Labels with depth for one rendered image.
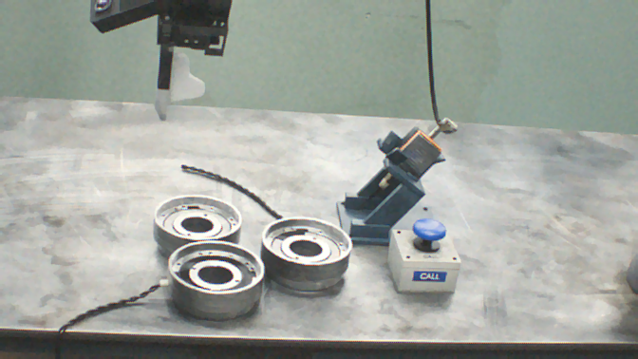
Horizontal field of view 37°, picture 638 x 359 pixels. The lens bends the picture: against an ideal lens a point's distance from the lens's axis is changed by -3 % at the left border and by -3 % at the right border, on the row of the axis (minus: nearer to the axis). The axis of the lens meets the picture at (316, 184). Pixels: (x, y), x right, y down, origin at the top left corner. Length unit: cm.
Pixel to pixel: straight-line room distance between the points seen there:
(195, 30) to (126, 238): 26
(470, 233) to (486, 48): 160
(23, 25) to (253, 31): 63
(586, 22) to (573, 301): 180
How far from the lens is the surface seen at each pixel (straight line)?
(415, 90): 286
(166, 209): 120
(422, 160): 123
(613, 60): 302
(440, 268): 114
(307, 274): 111
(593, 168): 158
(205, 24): 115
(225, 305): 105
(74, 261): 115
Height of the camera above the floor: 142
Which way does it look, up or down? 27 degrees down
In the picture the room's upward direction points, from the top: 8 degrees clockwise
